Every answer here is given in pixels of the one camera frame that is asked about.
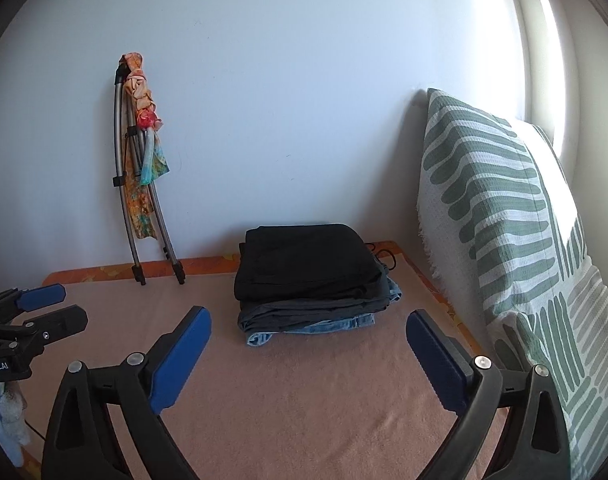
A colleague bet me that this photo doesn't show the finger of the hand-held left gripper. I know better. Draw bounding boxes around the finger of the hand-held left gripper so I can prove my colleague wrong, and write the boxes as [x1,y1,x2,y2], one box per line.
[0,283,67,322]
[0,304,90,358]

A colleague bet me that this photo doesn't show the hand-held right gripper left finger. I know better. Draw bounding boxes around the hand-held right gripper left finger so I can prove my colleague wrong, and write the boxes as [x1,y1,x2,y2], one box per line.
[41,305,213,480]

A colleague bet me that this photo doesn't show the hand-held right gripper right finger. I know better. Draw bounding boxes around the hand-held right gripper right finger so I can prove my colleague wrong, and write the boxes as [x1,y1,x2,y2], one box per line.
[405,309,572,480]

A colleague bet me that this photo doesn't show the black pants with yellow stripes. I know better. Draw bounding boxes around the black pants with yellow stripes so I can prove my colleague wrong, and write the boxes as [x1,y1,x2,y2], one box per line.
[233,223,385,303]

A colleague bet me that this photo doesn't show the dark grey folded pants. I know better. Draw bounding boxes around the dark grey folded pants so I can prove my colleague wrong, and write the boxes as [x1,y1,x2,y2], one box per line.
[236,252,397,333]

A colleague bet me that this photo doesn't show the light blue cloth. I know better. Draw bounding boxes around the light blue cloth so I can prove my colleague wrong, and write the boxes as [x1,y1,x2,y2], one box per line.
[0,382,32,467]

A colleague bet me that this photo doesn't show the orange floral bed sheet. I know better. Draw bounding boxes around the orange floral bed sheet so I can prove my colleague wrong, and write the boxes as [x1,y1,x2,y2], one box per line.
[19,240,482,466]

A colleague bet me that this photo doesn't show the folded blue jeans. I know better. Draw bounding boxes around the folded blue jeans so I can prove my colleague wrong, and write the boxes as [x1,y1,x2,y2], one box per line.
[246,277,403,348]

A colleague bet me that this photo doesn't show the beige blanket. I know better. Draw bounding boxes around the beige blanket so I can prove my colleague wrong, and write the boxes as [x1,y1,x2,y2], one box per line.
[21,255,509,480]

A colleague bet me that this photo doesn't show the green and white pillow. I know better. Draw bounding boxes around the green and white pillow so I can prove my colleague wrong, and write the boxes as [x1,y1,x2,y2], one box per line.
[416,87,608,480]

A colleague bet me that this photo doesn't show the teal patterned cloth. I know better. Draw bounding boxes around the teal patterned cloth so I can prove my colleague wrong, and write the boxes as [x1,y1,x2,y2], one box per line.
[139,132,171,187]

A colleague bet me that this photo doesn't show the orange patterned scarf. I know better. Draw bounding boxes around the orange patterned scarf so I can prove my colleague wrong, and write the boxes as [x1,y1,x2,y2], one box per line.
[119,52,165,241]

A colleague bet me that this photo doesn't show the black cable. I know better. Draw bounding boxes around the black cable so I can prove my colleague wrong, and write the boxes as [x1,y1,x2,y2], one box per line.
[365,242,399,272]

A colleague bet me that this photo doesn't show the folding metal frame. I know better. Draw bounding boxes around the folding metal frame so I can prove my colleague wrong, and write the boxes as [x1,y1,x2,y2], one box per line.
[111,62,187,287]

